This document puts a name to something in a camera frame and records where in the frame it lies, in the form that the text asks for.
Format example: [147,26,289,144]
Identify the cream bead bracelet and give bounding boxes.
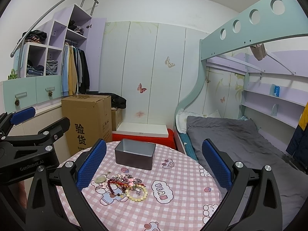
[125,184,149,203]

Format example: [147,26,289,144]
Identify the silver chain jewelry pile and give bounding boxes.
[91,172,146,197]

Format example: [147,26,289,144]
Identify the grey metal tin box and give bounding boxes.
[114,139,156,171]

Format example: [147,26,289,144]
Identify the teal drawer cabinet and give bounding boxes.
[1,75,62,113]

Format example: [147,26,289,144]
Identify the large cardboard box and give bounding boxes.
[62,95,112,155]

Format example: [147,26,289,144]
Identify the purple shelf wardrobe unit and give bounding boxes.
[21,4,106,91]

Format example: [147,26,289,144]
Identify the hanging clothes row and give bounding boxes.
[61,42,90,96]

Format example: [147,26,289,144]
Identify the small cardboard box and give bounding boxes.
[111,108,123,131]

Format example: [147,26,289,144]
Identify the metal stair handrail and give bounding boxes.
[10,0,99,79]

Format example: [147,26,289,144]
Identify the grey duvet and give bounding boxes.
[186,116,307,229]

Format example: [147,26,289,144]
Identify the pink checkered tablecloth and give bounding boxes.
[81,141,222,230]

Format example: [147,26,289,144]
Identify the teal bed sheet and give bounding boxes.
[179,133,198,162]

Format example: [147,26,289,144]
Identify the white board on bench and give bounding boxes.
[113,122,169,138]

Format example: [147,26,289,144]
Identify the red storage bench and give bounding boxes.
[112,129,177,150]

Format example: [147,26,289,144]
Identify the blue box on shelf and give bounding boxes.
[273,85,280,97]

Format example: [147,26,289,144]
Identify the white pillow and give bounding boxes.
[175,108,221,134]

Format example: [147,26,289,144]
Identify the white wardrobe doors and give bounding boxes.
[99,21,207,128]

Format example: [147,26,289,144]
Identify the purple wall shelves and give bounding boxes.
[207,50,307,128]

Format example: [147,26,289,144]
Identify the teal bunk bed frame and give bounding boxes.
[177,0,307,151]

